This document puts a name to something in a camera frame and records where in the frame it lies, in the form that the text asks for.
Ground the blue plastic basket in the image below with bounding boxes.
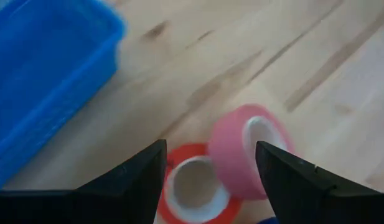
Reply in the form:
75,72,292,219
0,0,127,190

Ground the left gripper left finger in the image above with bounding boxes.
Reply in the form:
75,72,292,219
0,139,167,224

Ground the red tape roll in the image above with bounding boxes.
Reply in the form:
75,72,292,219
156,142,243,224

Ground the pink tape roll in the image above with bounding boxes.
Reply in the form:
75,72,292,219
207,104,295,201

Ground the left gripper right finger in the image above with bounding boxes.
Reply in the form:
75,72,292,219
255,141,384,224

